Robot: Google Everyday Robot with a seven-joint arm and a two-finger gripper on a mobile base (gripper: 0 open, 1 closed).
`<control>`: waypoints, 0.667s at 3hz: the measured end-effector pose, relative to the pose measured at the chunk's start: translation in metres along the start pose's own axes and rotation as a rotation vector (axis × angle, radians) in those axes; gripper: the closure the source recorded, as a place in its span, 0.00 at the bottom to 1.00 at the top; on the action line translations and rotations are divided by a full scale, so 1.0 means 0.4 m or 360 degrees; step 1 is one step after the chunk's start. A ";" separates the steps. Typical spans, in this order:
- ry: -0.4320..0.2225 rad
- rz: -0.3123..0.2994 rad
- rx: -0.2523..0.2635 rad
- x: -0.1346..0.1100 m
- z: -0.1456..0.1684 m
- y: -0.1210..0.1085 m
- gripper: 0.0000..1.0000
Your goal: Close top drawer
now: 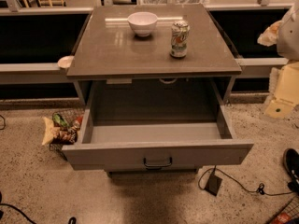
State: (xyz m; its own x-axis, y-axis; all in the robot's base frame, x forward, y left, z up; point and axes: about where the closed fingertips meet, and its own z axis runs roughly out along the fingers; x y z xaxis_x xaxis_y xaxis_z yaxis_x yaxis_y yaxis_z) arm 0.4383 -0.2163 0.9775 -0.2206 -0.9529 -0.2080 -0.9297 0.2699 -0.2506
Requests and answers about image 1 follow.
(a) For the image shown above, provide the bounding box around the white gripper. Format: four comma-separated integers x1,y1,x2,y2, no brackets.
263,62,299,119

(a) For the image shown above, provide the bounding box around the grey top drawer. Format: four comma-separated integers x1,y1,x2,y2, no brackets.
63,78,253,173

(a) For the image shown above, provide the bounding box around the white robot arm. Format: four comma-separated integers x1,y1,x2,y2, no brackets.
257,2,299,119

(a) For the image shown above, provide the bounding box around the grey cabinet with glossy top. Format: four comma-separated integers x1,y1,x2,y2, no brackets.
66,3,243,179

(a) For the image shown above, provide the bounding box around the black shoe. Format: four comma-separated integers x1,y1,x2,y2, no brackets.
283,148,299,188

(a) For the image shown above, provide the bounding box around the green white soda can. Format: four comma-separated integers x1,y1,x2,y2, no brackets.
170,20,190,58

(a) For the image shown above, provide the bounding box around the white ceramic bowl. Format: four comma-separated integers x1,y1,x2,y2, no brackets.
127,12,158,37

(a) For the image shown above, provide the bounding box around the yellow chip bag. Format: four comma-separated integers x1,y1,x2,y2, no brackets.
42,117,54,145

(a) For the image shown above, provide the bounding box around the black cable on floor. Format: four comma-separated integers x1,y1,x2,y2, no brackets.
197,167,295,197

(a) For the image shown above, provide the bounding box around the wire basket bottom right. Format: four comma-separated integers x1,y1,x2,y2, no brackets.
267,197,299,224

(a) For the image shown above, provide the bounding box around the black top drawer handle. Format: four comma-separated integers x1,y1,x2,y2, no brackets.
143,157,173,170

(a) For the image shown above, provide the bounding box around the wire basket of snacks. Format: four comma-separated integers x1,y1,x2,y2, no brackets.
50,108,84,161

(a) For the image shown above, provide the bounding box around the black cable bottom left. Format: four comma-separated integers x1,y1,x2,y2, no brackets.
0,191,78,224

